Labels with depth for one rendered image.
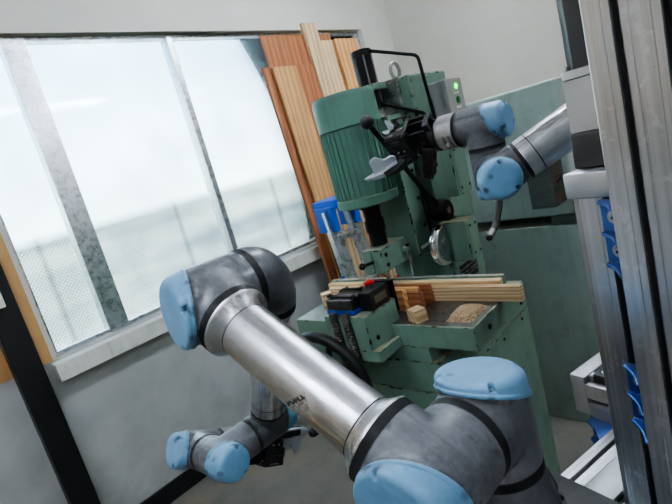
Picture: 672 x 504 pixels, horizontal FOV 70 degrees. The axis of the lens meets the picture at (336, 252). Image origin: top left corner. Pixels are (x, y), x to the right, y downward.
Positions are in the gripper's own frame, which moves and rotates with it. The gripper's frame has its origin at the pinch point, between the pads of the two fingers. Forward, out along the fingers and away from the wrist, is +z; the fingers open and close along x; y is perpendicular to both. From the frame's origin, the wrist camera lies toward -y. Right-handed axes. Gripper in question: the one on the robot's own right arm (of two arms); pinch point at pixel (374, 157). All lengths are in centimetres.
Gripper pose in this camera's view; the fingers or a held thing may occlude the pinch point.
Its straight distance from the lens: 123.7
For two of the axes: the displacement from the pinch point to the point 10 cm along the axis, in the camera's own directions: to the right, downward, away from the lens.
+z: -7.3, 0.6, 6.8
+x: -3.1, 8.5, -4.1
